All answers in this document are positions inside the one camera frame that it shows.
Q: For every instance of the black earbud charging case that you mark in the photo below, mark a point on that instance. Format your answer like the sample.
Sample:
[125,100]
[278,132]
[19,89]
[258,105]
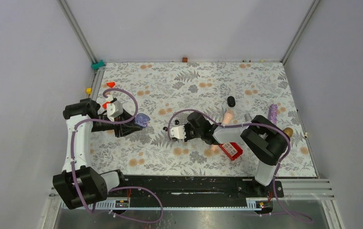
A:
[231,101]

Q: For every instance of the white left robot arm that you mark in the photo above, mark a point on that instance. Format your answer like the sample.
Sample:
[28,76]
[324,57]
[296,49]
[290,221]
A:
[79,184]

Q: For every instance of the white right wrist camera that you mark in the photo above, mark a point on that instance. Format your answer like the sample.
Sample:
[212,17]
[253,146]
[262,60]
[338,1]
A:
[178,132]

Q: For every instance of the floral patterned mat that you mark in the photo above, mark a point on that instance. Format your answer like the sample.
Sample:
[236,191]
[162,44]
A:
[168,91]

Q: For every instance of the teal curved block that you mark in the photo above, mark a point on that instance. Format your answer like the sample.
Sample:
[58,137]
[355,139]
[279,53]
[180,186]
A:
[98,65]

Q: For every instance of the red block near gripper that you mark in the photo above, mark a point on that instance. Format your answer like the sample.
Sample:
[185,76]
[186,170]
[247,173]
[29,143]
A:
[105,105]

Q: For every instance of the aluminium frame rail left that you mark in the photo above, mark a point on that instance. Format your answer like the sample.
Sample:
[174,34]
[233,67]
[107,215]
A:
[33,135]

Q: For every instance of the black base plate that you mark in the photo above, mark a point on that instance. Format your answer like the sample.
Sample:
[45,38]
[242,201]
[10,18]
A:
[205,191]

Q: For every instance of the pink cylindrical tube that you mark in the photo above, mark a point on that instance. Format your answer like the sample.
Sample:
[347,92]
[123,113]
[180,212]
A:
[228,116]

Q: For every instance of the lavender earbud charging case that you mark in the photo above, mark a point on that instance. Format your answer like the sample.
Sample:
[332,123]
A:
[142,120]

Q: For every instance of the yellow cube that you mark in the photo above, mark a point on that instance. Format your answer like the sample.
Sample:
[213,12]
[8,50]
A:
[88,91]

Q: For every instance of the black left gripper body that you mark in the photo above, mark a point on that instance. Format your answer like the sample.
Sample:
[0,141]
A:
[98,127]

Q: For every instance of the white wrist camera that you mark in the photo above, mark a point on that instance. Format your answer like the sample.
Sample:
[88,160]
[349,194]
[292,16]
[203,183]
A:
[178,132]
[114,109]

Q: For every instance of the white slotted cable duct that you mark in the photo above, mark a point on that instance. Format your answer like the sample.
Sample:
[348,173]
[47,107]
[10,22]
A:
[124,204]

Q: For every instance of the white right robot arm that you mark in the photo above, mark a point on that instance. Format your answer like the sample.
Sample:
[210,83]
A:
[262,137]

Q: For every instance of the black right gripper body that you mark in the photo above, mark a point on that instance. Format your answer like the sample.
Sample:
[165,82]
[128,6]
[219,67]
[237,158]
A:
[191,133]

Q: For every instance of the red wedge block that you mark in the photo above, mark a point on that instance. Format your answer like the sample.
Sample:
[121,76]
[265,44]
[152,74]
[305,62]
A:
[110,84]

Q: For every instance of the aluminium frame rail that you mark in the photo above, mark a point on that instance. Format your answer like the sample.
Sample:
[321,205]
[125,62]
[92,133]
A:
[298,34]
[33,135]

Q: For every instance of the aluminium frame rail right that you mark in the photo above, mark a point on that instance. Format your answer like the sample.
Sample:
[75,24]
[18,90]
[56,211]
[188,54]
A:
[298,34]

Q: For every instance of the grey microphone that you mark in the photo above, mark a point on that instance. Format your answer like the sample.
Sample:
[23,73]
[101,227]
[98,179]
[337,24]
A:
[248,118]

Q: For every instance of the red plastic bin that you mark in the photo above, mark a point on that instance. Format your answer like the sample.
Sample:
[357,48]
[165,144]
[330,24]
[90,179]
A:
[232,150]

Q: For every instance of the purple glitter microphone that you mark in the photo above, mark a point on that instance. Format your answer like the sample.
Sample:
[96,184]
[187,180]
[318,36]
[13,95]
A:
[272,113]

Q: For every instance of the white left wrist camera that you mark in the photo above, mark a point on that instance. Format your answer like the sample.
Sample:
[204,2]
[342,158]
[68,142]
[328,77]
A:
[114,109]

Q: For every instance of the gold microphone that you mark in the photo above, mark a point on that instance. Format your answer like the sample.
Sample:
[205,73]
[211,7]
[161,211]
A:
[288,131]

